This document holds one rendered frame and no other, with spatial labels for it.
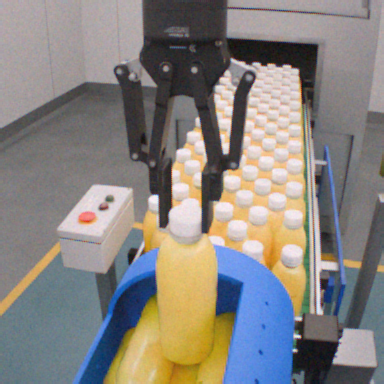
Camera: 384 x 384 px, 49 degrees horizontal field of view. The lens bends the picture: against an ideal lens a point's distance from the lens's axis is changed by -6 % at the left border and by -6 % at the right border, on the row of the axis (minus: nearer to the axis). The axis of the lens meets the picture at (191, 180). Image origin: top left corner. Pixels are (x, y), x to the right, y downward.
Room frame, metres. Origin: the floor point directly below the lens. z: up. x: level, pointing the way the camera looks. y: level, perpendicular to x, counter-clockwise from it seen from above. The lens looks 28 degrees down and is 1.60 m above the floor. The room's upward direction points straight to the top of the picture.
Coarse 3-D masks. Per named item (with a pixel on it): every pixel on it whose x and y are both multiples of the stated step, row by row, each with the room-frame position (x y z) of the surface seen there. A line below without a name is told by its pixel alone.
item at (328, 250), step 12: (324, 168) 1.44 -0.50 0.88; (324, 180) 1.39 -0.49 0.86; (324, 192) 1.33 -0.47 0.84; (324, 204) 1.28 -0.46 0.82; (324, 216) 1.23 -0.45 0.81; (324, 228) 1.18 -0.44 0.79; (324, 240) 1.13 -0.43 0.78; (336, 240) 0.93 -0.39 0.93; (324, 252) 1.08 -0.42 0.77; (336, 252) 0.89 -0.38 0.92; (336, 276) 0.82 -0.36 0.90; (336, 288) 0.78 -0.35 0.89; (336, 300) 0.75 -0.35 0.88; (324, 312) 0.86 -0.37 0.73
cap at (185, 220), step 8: (176, 208) 0.41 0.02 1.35; (184, 208) 0.41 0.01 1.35; (192, 208) 0.41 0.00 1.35; (200, 208) 0.41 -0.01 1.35; (176, 216) 0.39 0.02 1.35; (184, 216) 0.39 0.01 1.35; (192, 216) 0.39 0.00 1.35; (200, 216) 0.39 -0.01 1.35; (176, 224) 0.38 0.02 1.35; (184, 224) 0.38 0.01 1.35; (192, 224) 0.38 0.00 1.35; (200, 224) 0.39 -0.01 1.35; (176, 232) 0.38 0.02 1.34; (184, 232) 0.38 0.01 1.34; (192, 232) 0.38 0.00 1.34; (200, 232) 0.39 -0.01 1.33
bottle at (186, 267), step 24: (168, 240) 0.39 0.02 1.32; (192, 240) 0.38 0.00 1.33; (168, 264) 0.37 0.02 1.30; (192, 264) 0.37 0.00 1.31; (216, 264) 0.39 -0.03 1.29; (168, 288) 0.37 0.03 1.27; (192, 288) 0.36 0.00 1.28; (216, 288) 0.39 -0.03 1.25; (168, 312) 0.37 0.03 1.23; (192, 312) 0.36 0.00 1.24; (168, 336) 0.37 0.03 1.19; (192, 336) 0.36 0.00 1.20; (192, 360) 0.36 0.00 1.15
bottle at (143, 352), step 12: (156, 300) 0.48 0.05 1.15; (144, 312) 0.47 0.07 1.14; (156, 312) 0.45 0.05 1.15; (144, 324) 0.43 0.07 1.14; (156, 324) 0.43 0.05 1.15; (132, 336) 0.42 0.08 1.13; (144, 336) 0.41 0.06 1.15; (156, 336) 0.41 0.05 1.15; (132, 348) 0.39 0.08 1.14; (144, 348) 0.39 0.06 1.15; (156, 348) 0.39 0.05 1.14; (132, 360) 0.37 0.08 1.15; (144, 360) 0.37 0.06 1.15; (156, 360) 0.37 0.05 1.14; (168, 360) 0.38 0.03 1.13; (120, 372) 0.35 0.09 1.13; (132, 372) 0.35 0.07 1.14; (144, 372) 0.35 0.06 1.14; (156, 372) 0.35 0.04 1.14; (168, 372) 0.36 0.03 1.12
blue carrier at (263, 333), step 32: (224, 256) 0.48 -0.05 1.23; (128, 288) 0.53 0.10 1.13; (224, 288) 0.50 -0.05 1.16; (256, 288) 0.44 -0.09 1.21; (128, 320) 0.53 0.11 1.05; (256, 320) 0.38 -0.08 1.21; (288, 320) 0.43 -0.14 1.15; (96, 352) 0.41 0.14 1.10; (256, 352) 0.33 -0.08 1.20; (288, 352) 0.38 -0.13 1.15
